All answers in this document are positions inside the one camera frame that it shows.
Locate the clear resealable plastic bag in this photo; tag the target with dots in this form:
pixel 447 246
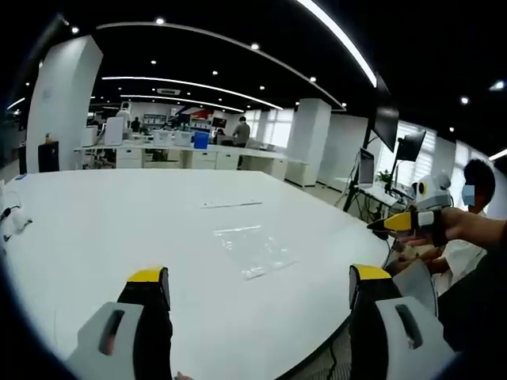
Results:
pixel 255 249

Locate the black cabinet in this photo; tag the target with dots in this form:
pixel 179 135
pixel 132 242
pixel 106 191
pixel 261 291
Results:
pixel 48 157

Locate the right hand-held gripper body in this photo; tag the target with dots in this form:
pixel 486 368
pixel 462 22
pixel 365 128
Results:
pixel 431 198

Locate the large black monitor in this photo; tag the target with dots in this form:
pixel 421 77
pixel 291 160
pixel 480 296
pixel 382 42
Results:
pixel 386 126

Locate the person's left hand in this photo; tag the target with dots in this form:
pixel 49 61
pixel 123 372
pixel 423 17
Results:
pixel 184 376

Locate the person's right hand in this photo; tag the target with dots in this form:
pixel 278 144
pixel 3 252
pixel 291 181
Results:
pixel 461 221

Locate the row of white desks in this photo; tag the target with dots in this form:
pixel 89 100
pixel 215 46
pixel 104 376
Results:
pixel 178 152

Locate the clear flat plastic strip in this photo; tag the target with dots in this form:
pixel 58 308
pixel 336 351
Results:
pixel 231 204

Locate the small black monitor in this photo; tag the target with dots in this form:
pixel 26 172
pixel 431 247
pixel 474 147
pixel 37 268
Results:
pixel 412 145

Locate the open laptop screen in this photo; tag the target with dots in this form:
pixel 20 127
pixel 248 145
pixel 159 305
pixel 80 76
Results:
pixel 366 168

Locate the white standing board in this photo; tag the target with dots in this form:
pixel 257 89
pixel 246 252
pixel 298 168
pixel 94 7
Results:
pixel 115 130

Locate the white side desk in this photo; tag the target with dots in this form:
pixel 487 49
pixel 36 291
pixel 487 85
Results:
pixel 382 194

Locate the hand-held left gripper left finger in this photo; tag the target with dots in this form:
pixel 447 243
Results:
pixel 119 340

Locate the green potted plant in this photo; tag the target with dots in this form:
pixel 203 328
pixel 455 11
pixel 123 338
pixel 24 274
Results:
pixel 385 177

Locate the blue box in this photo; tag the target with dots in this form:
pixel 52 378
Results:
pixel 201 140

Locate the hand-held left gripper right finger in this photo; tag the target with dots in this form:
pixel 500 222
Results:
pixel 380 348

